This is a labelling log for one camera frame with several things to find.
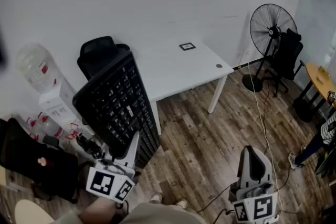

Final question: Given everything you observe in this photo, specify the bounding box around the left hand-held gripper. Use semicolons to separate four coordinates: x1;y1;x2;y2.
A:
86;130;141;202

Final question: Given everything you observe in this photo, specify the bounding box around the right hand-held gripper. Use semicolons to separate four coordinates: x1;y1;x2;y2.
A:
230;146;279;224

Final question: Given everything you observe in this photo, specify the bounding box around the black keyboard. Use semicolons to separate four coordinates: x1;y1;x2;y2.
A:
72;50;161;170

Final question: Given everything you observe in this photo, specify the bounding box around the person's left forearm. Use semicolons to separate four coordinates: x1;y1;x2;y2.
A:
78;196;119;224

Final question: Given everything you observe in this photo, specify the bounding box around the person's beige clothing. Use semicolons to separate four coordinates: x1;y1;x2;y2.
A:
52;201;201;224

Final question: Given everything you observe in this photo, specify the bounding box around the white table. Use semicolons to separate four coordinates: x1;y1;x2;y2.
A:
130;34;235;137

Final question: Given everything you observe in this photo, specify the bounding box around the black fabric chair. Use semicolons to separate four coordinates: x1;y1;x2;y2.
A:
0;117;80;204

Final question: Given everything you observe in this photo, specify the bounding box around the black office chair with headrest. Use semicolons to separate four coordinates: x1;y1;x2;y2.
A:
77;36;132;81

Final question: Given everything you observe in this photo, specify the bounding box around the round wooden side table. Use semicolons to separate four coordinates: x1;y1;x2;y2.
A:
292;62;336;123

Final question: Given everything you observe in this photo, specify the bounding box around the beige round stool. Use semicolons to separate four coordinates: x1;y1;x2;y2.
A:
14;199;56;224

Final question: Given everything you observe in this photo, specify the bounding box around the frosted glass partition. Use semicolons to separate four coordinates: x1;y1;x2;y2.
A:
293;0;336;87

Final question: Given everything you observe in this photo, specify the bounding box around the white floor cable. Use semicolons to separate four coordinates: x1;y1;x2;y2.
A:
247;61;285;218

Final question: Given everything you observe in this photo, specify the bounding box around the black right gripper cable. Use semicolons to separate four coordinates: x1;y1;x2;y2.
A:
196;183;237;224

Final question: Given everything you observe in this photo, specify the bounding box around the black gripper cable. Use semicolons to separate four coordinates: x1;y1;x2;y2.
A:
119;199;130;217
196;183;237;224

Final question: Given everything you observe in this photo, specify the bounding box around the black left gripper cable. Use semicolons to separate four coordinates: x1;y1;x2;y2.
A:
119;199;130;217

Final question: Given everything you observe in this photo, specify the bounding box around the black fan cable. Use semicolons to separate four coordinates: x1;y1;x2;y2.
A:
261;83;271;156

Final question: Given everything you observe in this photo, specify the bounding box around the empty clear jug red handle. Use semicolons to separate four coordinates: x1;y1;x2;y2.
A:
25;111;49;136
46;122;80;142

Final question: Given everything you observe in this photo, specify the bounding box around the black pedestal fan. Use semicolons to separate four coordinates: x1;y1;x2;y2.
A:
241;3;299;93

